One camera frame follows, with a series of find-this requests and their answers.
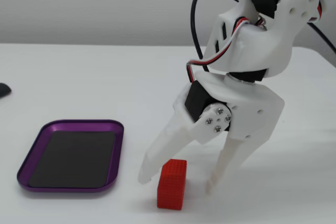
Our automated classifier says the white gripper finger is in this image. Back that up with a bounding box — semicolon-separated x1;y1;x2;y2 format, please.
138;103;233;184

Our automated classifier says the red white black servo wire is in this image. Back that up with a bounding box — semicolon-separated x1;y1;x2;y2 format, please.
185;17;253;83

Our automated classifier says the dark grey rounded object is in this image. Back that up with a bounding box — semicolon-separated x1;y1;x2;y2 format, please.
0;82;13;98

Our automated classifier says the red textured rectangular block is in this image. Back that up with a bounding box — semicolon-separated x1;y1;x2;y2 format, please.
156;158;187;211

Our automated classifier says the purple metal tray black base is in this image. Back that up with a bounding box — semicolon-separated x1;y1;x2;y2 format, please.
17;119;124;193

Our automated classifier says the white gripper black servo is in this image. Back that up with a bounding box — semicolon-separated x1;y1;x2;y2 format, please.
173;71;286;195

